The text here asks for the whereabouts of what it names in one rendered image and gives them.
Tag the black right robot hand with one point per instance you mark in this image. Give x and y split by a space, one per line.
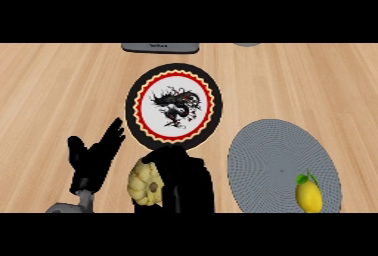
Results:
189 186

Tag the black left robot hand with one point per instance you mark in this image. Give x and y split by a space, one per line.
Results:
96 160

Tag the pale yellow squash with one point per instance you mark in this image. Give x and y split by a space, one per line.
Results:
141 183

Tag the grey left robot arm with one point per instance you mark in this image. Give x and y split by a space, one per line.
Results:
81 204

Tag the grey round woven placemat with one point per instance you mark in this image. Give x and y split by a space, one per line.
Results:
274 150

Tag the black red dragon plate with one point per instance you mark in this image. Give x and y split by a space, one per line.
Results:
174 103

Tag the yellow lemon with leaf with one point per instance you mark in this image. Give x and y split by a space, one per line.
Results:
308 196

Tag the dark grey flat appliance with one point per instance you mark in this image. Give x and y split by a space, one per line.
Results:
159 47

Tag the grey rounded object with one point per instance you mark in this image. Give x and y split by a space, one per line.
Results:
246 44

